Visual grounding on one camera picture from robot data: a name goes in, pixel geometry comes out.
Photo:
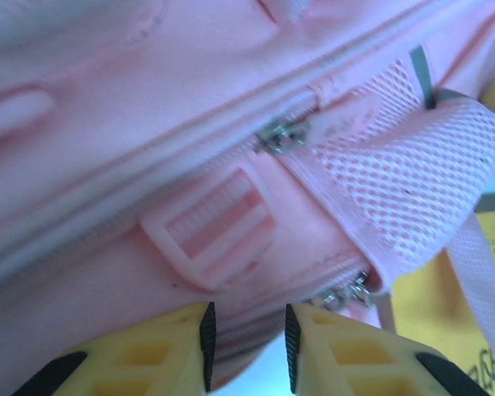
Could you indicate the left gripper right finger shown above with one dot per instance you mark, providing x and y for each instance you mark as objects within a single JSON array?
[{"x": 354, "y": 363}]

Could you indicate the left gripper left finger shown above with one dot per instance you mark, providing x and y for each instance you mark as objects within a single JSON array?
[{"x": 128, "y": 363}]

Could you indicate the yellow book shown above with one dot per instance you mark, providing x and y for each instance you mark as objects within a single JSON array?
[{"x": 437, "y": 313}]

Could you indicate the pink student backpack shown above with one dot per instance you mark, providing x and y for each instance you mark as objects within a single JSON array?
[{"x": 148, "y": 123}]

